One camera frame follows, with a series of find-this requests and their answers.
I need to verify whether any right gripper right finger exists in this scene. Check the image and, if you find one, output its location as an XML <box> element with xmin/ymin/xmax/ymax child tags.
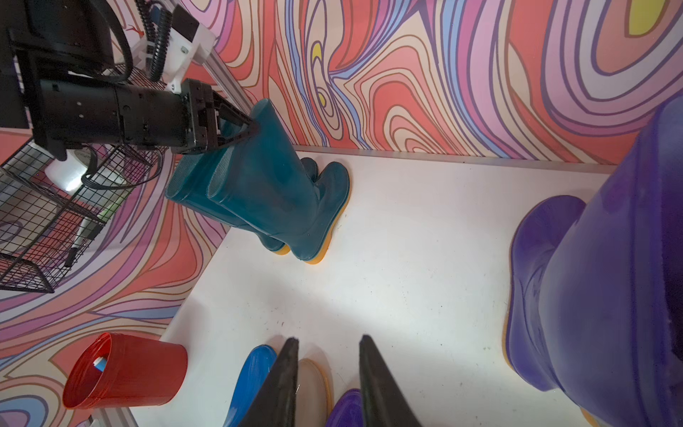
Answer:
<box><xmin>359</xmin><ymin>334</ymin><xmax>421</xmax><ymax>426</ymax></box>

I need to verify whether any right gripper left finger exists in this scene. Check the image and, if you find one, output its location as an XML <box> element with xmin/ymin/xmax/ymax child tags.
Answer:
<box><xmin>239</xmin><ymin>337</ymin><xmax>299</xmax><ymax>426</ymax></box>

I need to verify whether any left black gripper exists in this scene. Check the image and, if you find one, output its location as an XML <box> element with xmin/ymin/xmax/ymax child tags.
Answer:
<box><xmin>31</xmin><ymin>78</ymin><xmax>259</xmax><ymax>160</ymax></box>

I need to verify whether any teal boot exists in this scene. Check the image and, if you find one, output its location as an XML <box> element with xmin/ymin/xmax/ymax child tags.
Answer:
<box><xmin>166</xmin><ymin>140</ymin><xmax>336</xmax><ymax>263</ymax></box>
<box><xmin>207</xmin><ymin>99</ymin><xmax>351</xmax><ymax>264</ymax></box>

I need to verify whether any dark purple boot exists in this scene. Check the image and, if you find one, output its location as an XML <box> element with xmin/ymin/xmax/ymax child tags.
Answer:
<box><xmin>503</xmin><ymin>97</ymin><xmax>682</xmax><ymax>426</ymax></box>

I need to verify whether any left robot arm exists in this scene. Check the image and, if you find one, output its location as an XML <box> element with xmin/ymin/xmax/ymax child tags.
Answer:
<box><xmin>3</xmin><ymin>1</ymin><xmax>260</xmax><ymax>160</ymax></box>

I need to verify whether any purple boot front left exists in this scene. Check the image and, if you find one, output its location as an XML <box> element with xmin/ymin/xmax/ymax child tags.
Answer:
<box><xmin>325</xmin><ymin>389</ymin><xmax>364</xmax><ymax>427</ymax></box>

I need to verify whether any beige boot front left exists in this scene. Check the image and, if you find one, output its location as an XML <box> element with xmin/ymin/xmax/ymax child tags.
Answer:
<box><xmin>295</xmin><ymin>359</ymin><xmax>332</xmax><ymax>427</ymax></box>

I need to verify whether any blue boot front left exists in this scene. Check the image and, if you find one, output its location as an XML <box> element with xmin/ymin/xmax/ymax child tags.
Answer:
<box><xmin>223</xmin><ymin>344</ymin><xmax>277</xmax><ymax>427</ymax></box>

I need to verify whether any red cup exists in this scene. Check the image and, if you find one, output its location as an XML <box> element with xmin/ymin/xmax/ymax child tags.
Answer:
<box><xmin>62</xmin><ymin>333</ymin><xmax>189</xmax><ymax>409</ymax></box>

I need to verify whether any white tape roll in basket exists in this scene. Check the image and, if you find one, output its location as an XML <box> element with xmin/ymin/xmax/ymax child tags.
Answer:
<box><xmin>44</xmin><ymin>149</ymin><xmax>96</xmax><ymax>196</ymax></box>

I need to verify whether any white marker in basket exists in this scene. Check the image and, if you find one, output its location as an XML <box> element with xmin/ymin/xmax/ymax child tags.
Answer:
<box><xmin>64</xmin><ymin>196</ymin><xmax>126</xmax><ymax>268</ymax></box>

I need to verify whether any blue marker in cup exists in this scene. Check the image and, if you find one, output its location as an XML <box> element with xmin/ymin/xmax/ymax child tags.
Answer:
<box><xmin>92</xmin><ymin>357</ymin><xmax>108</xmax><ymax>372</ymax></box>

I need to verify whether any black wire basket left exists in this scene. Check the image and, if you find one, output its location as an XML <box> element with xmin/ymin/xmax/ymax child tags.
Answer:
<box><xmin>0</xmin><ymin>63</ymin><xmax>166</xmax><ymax>295</ymax></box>

